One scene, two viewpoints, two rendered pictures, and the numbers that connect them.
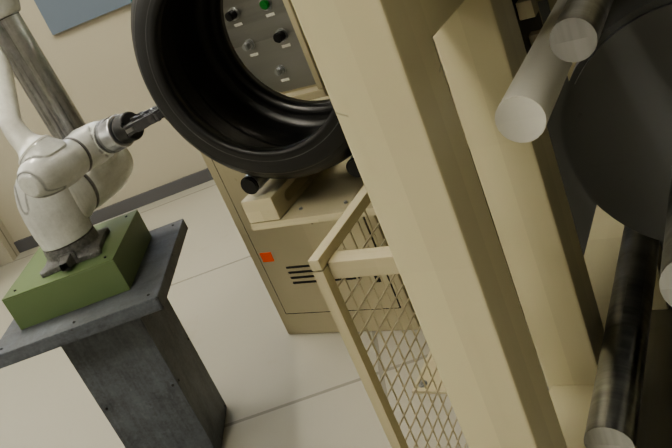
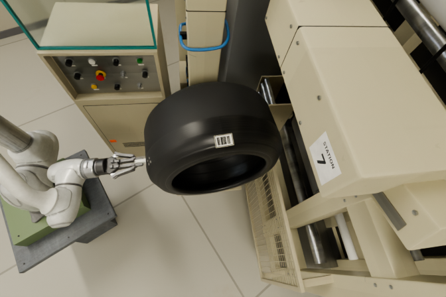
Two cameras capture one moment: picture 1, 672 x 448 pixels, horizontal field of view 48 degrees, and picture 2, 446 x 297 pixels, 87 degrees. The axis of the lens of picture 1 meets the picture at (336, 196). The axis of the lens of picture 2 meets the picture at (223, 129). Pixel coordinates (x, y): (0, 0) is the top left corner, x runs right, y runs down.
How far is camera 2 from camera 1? 151 cm
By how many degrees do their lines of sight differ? 52
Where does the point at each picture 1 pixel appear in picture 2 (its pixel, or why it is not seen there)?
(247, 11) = (126, 60)
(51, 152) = (68, 203)
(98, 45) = not seen: outside the picture
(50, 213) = not seen: hidden behind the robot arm
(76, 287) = not seen: hidden behind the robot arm
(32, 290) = (34, 233)
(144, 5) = (176, 168)
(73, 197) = (46, 184)
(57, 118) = (13, 142)
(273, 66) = (135, 83)
